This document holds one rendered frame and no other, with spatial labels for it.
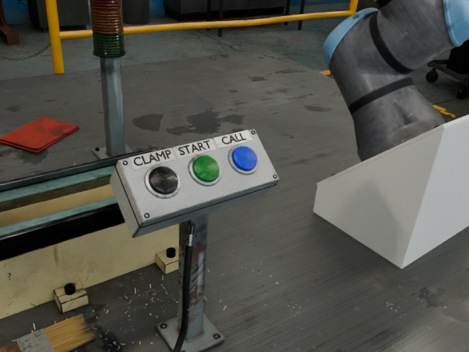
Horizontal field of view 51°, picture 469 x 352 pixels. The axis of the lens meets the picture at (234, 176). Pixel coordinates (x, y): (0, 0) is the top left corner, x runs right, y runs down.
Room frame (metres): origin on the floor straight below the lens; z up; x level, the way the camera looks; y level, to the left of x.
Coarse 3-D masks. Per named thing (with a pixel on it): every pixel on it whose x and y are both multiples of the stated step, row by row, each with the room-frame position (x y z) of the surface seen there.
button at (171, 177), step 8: (160, 168) 0.42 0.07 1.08; (168, 168) 0.43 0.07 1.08; (152, 176) 0.41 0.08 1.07; (160, 176) 0.42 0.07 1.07; (168, 176) 0.42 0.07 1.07; (176, 176) 0.42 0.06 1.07; (152, 184) 0.41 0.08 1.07; (160, 184) 0.41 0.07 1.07; (168, 184) 0.41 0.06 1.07; (176, 184) 0.42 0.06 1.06; (160, 192) 0.40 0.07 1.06; (168, 192) 0.41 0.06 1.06
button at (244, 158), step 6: (234, 150) 0.48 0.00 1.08; (240, 150) 0.48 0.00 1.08; (246, 150) 0.48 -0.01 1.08; (252, 150) 0.49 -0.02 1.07; (234, 156) 0.47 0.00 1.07; (240, 156) 0.47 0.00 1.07; (246, 156) 0.48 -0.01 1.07; (252, 156) 0.48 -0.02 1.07; (234, 162) 0.47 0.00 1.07; (240, 162) 0.47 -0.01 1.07; (246, 162) 0.47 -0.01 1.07; (252, 162) 0.47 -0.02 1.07; (240, 168) 0.46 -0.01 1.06; (246, 168) 0.46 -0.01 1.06; (252, 168) 0.47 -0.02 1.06
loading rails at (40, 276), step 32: (96, 160) 0.70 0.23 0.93; (0, 192) 0.60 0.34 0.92; (32, 192) 0.60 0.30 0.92; (64, 192) 0.62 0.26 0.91; (96, 192) 0.65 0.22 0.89; (0, 224) 0.57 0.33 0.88; (32, 224) 0.53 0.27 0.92; (64, 224) 0.52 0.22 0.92; (96, 224) 0.55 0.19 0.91; (0, 256) 0.47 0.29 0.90; (32, 256) 0.50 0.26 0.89; (64, 256) 0.52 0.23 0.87; (96, 256) 0.55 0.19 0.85; (128, 256) 0.58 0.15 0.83; (160, 256) 0.60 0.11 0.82; (0, 288) 0.47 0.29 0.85; (32, 288) 0.49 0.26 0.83; (64, 288) 0.50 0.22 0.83
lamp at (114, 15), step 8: (96, 8) 0.93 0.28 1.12; (120, 8) 0.95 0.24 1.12; (96, 16) 0.93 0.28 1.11; (104, 16) 0.93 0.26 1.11; (112, 16) 0.93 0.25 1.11; (120, 16) 0.95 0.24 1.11; (96, 24) 0.93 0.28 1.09; (104, 24) 0.93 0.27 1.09; (112, 24) 0.93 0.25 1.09; (120, 24) 0.95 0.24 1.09; (96, 32) 0.93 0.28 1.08; (104, 32) 0.93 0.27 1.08; (112, 32) 0.93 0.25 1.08
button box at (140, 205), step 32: (128, 160) 0.42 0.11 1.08; (160, 160) 0.44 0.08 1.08; (192, 160) 0.45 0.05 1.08; (224, 160) 0.47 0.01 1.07; (128, 192) 0.40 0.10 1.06; (192, 192) 0.42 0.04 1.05; (224, 192) 0.44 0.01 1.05; (256, 192) 0.47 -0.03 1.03; (128, 224) 0.40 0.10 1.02; (160, 224) 0.40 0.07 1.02
